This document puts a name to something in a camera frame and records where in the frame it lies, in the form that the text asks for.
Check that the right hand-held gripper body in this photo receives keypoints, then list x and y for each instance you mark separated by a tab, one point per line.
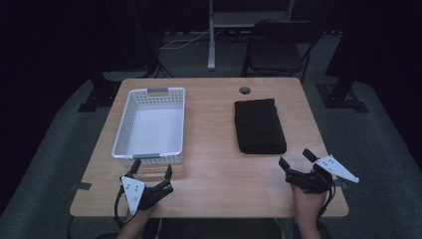
336	170

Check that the person's right hand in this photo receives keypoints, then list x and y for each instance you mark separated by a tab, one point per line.
307	204

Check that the grey tape piece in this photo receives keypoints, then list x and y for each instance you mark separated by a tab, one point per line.
341	183
82	186

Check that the white plastic basket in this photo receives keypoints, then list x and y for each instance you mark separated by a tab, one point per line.
156	127

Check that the person's dark lap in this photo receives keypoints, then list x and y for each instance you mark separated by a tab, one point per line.
219	229

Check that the black stand base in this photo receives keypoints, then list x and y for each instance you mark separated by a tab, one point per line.
99	96
341	98

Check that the black folding chair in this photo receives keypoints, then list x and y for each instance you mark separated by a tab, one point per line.
277	54

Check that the grey metal stand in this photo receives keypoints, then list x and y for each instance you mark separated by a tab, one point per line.
211	40

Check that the person's left hand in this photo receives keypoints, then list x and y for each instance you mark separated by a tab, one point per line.
143	212

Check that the black cloth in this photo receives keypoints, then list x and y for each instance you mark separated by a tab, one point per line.
259	127

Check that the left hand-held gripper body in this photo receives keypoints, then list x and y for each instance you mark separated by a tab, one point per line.
133	192

